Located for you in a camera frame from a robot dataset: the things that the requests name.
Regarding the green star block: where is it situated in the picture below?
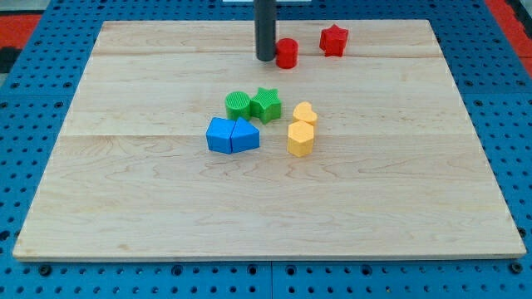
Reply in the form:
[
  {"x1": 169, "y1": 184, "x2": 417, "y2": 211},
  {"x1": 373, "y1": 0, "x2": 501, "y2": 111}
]
[{"x1": 250, "y1": 87, "x2": 282, "y2": 124}]

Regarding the green cylinder block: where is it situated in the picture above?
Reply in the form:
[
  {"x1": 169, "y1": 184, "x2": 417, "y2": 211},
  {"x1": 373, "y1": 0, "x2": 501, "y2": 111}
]
[{"x1": 225, "y1": 91, "x2": 251, "y2": 120}]

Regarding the blue triangle block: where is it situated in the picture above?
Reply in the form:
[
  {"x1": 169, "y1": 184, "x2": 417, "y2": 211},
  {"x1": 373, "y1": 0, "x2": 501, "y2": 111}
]
[{"x1": 230, "y1": 117, "x2": 260, "y2": 153}]

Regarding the yellow hexagon block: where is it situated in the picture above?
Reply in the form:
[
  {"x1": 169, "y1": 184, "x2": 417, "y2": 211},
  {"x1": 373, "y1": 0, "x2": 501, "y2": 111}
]
[{"x1": 287, "y1": 120, "x2": 314, "y2": 157}]

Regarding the red cylinder block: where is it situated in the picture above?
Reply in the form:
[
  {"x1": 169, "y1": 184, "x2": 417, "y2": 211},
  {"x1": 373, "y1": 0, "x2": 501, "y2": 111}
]
[{"x1": 276, "y1": 38, "x2": 298, "y2": 69}]

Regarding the light wooden board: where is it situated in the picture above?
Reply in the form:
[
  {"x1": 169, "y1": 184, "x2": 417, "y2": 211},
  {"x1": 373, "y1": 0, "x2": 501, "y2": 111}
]
[{"x1": 12, "y1": 20, "x2": 526, "y2": 262}]

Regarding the red star block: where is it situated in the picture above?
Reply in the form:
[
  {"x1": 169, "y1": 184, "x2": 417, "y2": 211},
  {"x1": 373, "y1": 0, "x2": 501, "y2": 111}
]
[{"x1": 319, "y1": 24, "x2": 349, "y2": 56}]

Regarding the blue cube block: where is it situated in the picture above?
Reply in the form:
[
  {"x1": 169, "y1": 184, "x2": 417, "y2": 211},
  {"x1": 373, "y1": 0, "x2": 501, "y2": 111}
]
[{"x1": 205, "y1": 117, "x2": 235, "y2": 154}]

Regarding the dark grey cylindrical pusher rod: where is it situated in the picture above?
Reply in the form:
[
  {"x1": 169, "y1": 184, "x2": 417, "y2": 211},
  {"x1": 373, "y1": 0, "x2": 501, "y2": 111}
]
[{"x1": 254, "y1": 0, "x2": 277, "y2": 61}]

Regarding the yellow heart block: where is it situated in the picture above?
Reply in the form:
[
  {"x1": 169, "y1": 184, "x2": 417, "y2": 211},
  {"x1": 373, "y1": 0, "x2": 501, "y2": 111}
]
[{"x1": 292, "y1": 101, "x2": 318, "y2": 126}]

